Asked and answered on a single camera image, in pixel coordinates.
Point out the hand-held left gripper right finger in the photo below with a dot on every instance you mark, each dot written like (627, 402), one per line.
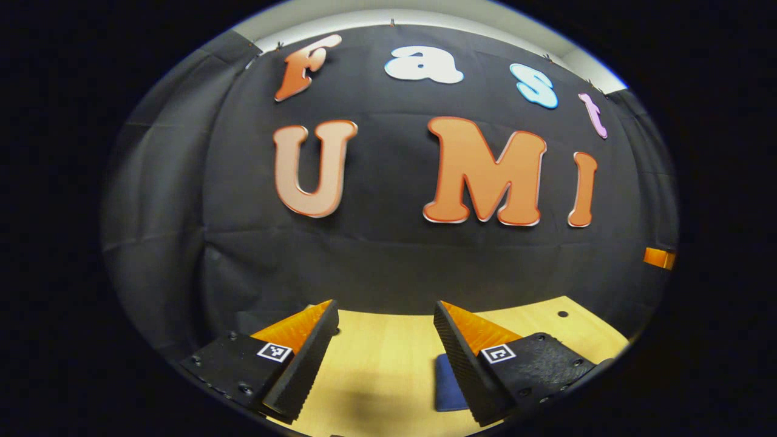
(467, 370)

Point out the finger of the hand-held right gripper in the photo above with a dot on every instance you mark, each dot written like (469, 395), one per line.
(658, 258)

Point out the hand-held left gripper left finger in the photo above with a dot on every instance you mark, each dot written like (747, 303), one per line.
(303, 370)

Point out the blue denim jeans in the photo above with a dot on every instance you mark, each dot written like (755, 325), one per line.
(446, 388)

